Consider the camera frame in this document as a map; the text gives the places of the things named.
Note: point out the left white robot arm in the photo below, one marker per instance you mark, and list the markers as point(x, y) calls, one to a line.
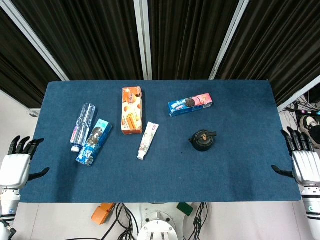
point(8, 205)

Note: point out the green plastic block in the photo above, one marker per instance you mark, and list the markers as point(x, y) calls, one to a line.
point(185, 208)

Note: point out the orange plastic block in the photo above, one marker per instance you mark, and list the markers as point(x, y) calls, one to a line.
point(102, 213)

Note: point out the white toothpaste tube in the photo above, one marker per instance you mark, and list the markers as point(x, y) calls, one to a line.
point(148, 140)

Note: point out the white robot torso base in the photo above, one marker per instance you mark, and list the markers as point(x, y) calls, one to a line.
point(158, 222)

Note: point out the black white sneaker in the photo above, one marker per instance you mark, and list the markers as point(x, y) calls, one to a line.
point(308, 126)

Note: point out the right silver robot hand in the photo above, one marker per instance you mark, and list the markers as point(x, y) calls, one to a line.
point(305, 165)

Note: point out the orange biscuit stick box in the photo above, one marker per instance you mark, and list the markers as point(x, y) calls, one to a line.
point(131, 110)

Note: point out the blue pink Oreo box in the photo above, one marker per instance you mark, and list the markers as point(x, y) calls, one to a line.
point(190, 104)

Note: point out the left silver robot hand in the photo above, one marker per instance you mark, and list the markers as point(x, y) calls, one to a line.
point(13, 167)

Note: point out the blue table cloth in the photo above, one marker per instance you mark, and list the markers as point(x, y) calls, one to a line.
point(160, 170)

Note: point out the clear plastic water bottle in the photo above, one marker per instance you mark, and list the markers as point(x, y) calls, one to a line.
point(83, 126)

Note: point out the light blue cookie box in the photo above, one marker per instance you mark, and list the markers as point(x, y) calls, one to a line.
point(93, 143)

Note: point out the black cast iron teapot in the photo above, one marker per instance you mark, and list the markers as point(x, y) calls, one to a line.
point(203, 141)

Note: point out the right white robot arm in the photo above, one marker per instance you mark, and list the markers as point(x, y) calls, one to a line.
point(312, 207)

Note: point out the white metal frame post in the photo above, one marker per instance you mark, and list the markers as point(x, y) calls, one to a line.
point(143, 37)
point(228, 37)
point(35, 40)
point(300, 93)

